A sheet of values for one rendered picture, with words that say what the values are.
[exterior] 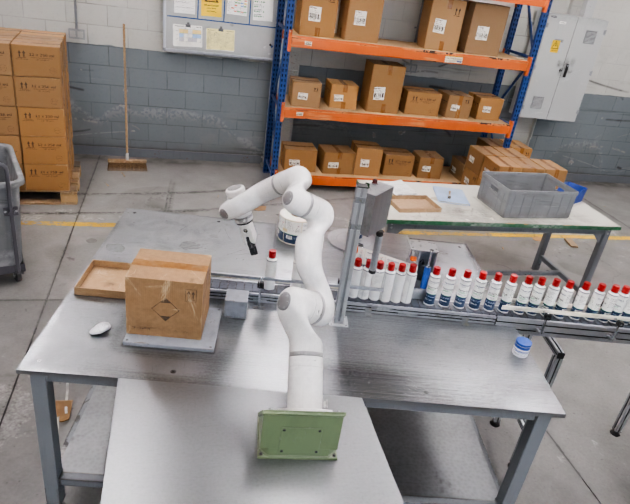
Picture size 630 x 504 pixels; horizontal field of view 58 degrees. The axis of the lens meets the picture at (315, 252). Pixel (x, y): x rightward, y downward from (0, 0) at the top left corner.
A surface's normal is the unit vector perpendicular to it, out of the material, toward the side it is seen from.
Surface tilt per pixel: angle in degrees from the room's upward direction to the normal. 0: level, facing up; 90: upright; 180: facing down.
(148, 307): 90
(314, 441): 90
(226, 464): 0
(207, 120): 90
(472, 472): 0
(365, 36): 91
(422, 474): 0
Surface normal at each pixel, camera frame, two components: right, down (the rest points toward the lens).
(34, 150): 0.29, 0.48
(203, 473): 0.13, -0.88
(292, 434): 0.09, 0.47
